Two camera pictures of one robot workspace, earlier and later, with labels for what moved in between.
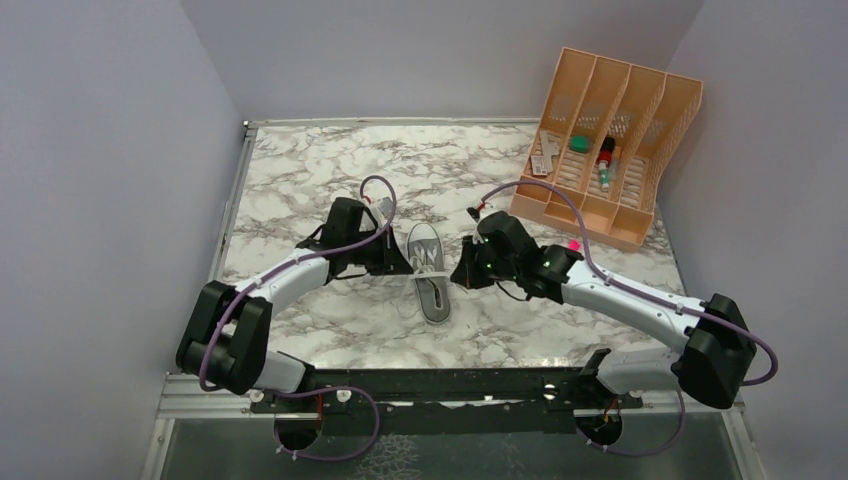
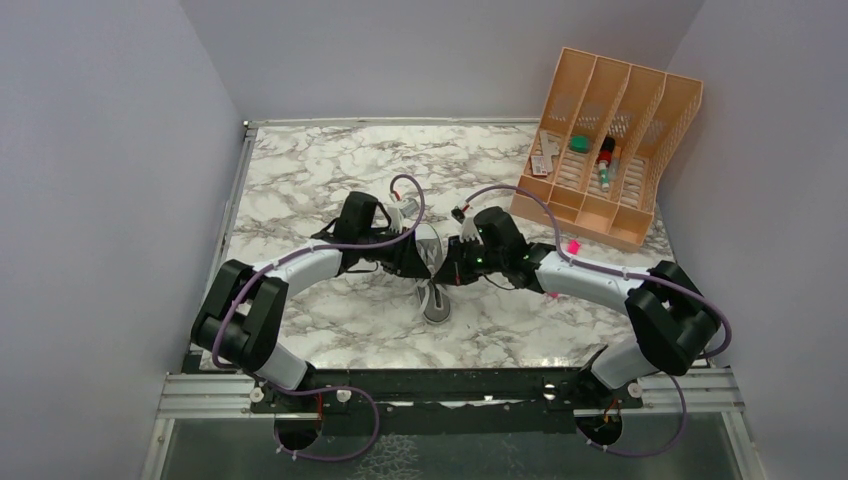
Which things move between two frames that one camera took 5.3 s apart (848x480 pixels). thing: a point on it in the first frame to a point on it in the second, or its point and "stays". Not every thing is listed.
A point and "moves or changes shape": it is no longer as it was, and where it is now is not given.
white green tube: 604,176 stays
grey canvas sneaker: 425,249 stays
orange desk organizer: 606,142 stays
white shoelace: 423,268 moves or changes shape
